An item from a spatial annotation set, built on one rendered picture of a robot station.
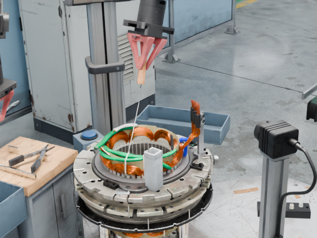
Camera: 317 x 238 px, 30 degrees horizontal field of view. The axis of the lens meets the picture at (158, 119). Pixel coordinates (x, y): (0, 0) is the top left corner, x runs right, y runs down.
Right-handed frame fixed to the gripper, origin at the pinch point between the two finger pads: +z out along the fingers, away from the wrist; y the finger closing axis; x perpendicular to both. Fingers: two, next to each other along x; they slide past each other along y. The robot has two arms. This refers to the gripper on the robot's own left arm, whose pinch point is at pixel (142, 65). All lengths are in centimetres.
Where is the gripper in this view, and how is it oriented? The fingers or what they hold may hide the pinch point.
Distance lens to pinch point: 129.9
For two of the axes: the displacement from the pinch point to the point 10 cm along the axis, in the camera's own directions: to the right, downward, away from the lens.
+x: -7.2, -2.2, 6.6
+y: 6.7, 0.2, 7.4
